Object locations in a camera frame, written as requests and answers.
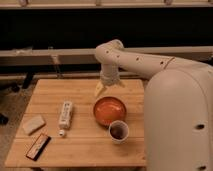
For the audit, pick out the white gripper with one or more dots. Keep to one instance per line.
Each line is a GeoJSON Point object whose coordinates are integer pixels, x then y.
{"type": "Point", "coordinates": [109, 75]}

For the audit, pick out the white plastic bottle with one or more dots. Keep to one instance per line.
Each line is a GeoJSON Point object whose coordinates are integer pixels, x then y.
{"type": "Point", "coordinates": [65, 118]}

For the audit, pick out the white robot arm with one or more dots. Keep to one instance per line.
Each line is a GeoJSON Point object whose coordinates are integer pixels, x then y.
{"type": "Point", "coordinates": [178, 105]}

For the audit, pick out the orange ceramic bowl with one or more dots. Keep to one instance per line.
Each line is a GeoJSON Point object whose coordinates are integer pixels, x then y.
{"type": "Point", "coordinates": [109, 109]}

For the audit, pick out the white cup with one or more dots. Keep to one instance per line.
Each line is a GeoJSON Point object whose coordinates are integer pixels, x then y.
{"type": "Point", "coordinates": [118, 131]}

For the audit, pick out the wooden table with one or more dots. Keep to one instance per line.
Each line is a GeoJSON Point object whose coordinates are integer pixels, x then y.
{"type": "Point", "coordinates": [86, 144]}

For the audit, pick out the beige sponge block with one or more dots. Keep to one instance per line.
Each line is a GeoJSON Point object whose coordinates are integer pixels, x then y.
{"type": "Point", "coordinates": [33, 124]}

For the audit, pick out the black and orange box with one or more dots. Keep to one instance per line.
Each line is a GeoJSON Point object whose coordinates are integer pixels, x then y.
{"type": "Point", "coordinates": [38, 146]}

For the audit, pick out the long white rail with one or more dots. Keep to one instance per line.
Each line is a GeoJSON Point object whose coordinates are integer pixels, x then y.
{"type": "Point", "coordinates": [86, 56]}

